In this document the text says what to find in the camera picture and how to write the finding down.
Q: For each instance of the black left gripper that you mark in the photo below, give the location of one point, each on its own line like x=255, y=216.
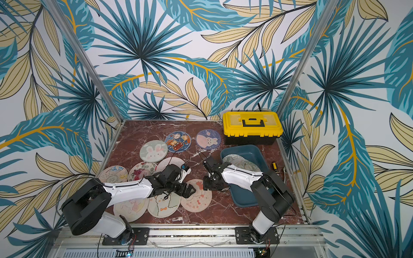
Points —
x=182, y=192

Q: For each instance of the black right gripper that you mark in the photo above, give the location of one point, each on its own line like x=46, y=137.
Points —
x=209, y=180

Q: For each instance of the pink bow bunny coaster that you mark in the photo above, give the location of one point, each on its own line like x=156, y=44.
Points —
x=198, y=201

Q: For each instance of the green tulip bunny coaster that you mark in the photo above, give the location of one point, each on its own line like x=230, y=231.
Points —
x=246, y=165

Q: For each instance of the teal plastic storage tray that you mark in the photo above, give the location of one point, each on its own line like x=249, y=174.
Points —
x=240, y=196

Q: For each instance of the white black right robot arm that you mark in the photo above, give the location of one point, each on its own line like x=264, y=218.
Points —
x=271, y=193

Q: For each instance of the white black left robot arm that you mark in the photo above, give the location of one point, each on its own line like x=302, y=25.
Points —
x=85, y=210

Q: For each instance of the pink unicorn coaster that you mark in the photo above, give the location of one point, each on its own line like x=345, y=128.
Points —
x=171, y=160

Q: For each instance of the alpaca coaster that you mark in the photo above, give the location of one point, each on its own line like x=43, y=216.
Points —
x=160, y=207

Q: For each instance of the rose flower coaster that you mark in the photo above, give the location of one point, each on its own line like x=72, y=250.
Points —
x=141, y=170

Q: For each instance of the blue denim bears coaster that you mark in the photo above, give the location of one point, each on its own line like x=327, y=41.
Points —
x=178, y=142

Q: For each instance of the purple bunny planet coaster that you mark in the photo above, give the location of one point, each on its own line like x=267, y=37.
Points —
x=208, y=139

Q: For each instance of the pale pink cat coaster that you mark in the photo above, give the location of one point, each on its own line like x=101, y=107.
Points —
x=131, y=210

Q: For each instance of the beige doodle coaster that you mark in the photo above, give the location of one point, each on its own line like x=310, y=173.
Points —
x=113, y=174

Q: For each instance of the yellow black toolbox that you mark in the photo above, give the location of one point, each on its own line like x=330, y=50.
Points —
x=251, y=127

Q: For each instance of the yellow black screwdriver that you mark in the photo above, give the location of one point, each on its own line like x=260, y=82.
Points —
x=275, y=167

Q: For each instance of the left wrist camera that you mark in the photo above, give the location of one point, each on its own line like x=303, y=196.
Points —
x=185, y=170

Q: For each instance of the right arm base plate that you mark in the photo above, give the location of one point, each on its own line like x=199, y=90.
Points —
x=249, y=235

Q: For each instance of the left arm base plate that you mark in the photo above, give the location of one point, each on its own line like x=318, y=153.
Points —
x=136, y=236

